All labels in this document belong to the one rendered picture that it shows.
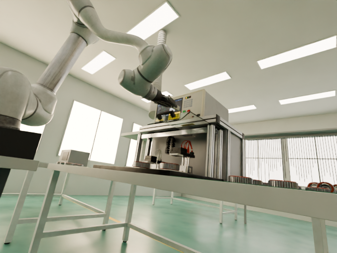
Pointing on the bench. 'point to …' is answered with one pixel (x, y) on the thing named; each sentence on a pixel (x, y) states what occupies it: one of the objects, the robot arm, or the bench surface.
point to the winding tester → (201, 104)
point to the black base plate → (154, 171)
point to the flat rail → (176, 133)
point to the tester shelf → (221, 124)
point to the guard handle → (165, 114)
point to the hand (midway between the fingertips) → (175, 107)
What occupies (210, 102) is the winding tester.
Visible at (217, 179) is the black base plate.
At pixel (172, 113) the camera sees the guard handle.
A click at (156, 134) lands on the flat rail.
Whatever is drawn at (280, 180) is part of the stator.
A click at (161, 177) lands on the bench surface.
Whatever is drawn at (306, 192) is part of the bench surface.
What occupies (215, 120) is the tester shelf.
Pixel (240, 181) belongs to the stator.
